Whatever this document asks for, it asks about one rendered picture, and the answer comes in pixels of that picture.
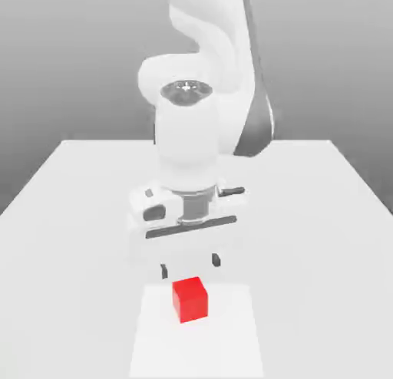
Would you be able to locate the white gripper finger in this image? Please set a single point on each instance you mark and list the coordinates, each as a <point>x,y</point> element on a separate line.
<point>216,259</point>
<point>164,271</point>

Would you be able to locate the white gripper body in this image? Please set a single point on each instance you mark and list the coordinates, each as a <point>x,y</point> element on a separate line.
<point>187,242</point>

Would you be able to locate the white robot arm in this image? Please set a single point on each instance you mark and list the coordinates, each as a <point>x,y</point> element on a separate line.
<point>185,133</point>

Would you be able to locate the small red cube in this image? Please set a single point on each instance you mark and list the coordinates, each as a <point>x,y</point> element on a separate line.
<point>190,300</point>

